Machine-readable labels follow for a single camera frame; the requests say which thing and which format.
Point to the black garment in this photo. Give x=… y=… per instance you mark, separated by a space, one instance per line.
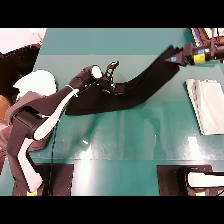
x=150 y=83
x=16 y=66

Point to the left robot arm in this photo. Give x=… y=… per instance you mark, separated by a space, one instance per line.
x=50 y=110

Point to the white folded garment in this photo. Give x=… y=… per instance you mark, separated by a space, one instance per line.
x=210 y=106

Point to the striped garment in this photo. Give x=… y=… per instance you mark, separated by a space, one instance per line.
x=200 y=36

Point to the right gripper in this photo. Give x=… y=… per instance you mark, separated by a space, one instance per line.
x=186 y=56

